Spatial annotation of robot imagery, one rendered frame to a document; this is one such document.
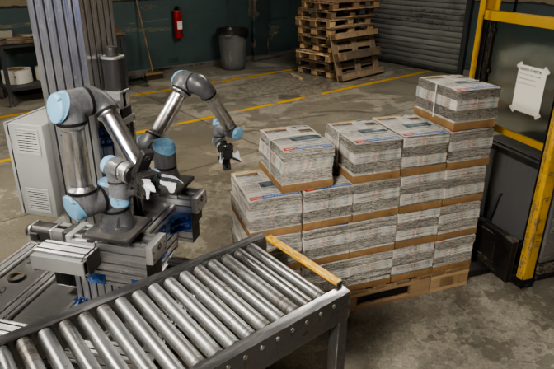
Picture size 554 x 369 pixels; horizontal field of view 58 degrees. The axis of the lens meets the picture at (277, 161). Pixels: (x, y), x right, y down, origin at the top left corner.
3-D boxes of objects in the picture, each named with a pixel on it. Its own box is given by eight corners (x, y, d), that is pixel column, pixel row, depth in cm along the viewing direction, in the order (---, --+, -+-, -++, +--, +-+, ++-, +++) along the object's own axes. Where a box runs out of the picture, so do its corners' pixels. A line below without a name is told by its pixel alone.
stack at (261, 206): (232, 295, 307) (228, 171, 276) (396, 260, 344) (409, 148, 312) (251, 336, 273) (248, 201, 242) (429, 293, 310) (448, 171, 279)
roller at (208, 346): (158, 290, 190) (157, 279, 188) (227, 361, 156) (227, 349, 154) (146, 295, 187) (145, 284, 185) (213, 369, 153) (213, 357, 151)
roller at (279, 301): (223, 264, 207) (231, 255, 209) (298, 324, 174) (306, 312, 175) (217, 259, 204) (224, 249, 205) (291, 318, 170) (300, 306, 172)
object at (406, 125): (370, 119, 294) (370, 117, 293) (412, 114, 302) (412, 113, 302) (404, 138, 261) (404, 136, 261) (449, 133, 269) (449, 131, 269)
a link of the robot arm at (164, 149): (162, 170, 255) (161, 146, 250) (147, 164, 263) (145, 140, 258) (181, 164, 263) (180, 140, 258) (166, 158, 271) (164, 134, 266)
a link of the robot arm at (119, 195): (143, 202, 190) (140, 175, 186) (118, 212, 182) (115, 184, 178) (131, 195, 195) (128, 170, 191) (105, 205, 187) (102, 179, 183)
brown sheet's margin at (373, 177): (322, 159, 293) (322, 151, 292) (365, 153, 302) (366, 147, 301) (352, 184, 260) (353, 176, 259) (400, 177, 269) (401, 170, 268)
